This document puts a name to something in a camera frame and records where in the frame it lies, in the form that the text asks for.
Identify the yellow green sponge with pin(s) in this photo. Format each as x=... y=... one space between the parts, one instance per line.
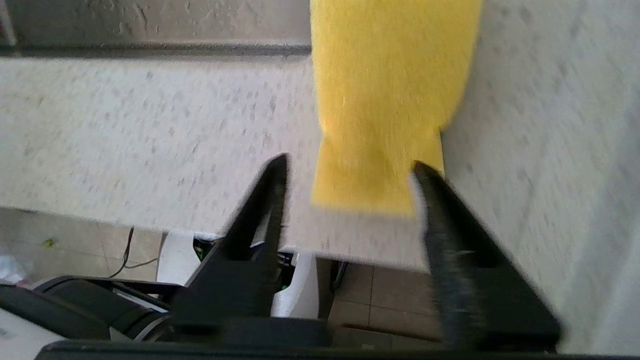
x=390 y=90

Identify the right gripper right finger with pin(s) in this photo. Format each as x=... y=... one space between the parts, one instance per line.
x=475 y=300

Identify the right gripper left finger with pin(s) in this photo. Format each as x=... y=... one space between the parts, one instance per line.
x=235 y=280

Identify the stainless steel sink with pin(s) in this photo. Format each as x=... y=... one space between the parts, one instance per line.
x=150 y=25

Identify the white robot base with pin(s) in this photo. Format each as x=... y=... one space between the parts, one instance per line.
x=175 y=260

